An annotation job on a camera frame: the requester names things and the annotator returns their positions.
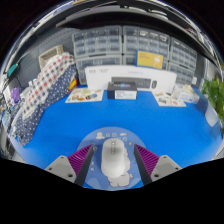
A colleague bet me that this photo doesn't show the white keyboard packaging box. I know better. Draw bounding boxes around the white keyboard packaging box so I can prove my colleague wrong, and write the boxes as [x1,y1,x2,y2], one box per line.
[84,64,178,93]

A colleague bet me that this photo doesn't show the white plant pot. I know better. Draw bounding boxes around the white plant pot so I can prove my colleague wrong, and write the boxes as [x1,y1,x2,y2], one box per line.
[203,103,221,128]

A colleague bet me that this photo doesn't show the small black cardboard box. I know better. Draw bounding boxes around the small black cardboard box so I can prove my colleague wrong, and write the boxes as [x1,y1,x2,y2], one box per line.
[106,81,138,101]

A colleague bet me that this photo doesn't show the dark wall shelf unit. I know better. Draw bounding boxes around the dark wall shelf unit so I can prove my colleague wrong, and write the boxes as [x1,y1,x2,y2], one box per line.
[6,0,221,61]

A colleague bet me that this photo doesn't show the yellow card sign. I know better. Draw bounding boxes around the yellow card sign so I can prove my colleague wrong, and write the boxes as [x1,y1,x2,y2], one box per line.
[135,49,165,70]

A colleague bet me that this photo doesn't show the grey drawer cabinet stack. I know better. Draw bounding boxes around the grey drawer cabinet stack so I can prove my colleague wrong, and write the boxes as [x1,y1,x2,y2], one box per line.
[71,24,198,86]

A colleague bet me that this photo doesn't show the round blue cartoon mouse pad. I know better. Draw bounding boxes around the round blue cartoon mouse pad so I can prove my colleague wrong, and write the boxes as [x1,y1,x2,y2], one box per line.
[77,126,148,191]

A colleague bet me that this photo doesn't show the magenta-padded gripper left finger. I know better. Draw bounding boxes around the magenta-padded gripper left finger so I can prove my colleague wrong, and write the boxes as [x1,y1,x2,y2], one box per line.
[44,143,96,187]

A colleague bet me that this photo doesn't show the beige plastic crate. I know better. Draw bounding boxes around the beige plastic crate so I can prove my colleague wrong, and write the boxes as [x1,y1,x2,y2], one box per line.
[38,44,64,70]

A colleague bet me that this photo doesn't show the patterned checked dotted cloth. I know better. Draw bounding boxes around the patterned checked dotted cloth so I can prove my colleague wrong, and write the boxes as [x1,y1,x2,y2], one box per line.
[13,52,78,147]

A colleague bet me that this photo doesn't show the cartoon sticker sheet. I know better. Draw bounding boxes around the cartoon sticker sheet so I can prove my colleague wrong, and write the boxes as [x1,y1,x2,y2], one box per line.
[153,91,187,108]
[64,87,105,104]

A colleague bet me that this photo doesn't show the grey white computer mouse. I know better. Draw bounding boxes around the grey white computer mouse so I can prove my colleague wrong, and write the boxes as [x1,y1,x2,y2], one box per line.
[100,138,129,179]

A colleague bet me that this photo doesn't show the green leafy plant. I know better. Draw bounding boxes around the green leafy plant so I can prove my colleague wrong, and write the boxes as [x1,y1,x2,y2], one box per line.
[201,77,224,123]

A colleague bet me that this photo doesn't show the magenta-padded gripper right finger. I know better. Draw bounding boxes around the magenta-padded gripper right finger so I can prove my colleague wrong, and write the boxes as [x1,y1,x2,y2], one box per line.
[133,143,183,186]

